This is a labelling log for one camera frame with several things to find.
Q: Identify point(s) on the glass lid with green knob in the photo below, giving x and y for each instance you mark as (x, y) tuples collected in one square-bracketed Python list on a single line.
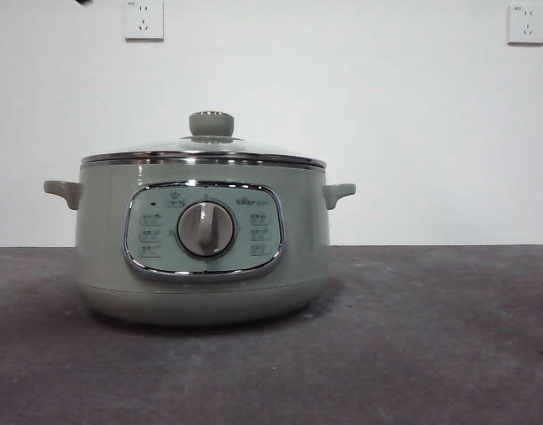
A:
[(211, 125)]

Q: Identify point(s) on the pale green electric pot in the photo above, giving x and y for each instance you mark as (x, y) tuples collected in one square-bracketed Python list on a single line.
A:
[(103, 230)]

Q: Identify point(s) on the white wall socket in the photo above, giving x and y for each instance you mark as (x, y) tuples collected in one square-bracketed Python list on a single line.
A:
[(143, 22), (526, 25)]

